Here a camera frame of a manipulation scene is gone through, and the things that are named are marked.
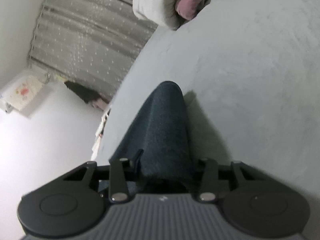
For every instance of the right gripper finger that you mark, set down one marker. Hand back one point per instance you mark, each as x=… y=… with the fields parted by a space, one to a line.
x=136 y=165

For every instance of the dark blue denim garment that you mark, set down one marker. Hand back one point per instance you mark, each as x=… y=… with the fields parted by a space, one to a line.
x=161 y=129

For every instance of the open white books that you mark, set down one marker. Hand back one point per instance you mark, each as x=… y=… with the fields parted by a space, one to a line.
x=99 y=134

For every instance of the pink hanging garment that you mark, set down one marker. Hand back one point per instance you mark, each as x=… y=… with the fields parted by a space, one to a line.
x=99 y=104

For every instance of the black hanging garment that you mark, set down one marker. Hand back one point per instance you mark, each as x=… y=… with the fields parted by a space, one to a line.
x=85 y=94

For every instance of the grey star-patterned curtain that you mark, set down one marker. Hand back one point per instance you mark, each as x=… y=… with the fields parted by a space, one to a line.
x=91 y=42

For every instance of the grey bed sheet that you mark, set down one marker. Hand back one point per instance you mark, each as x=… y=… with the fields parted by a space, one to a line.
x=249 y=70

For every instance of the grey folded quilt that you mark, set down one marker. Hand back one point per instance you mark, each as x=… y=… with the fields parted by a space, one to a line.
x=160 y=12

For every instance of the white wall air conditioner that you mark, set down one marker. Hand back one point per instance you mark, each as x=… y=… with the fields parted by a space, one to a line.
x=20 y=92

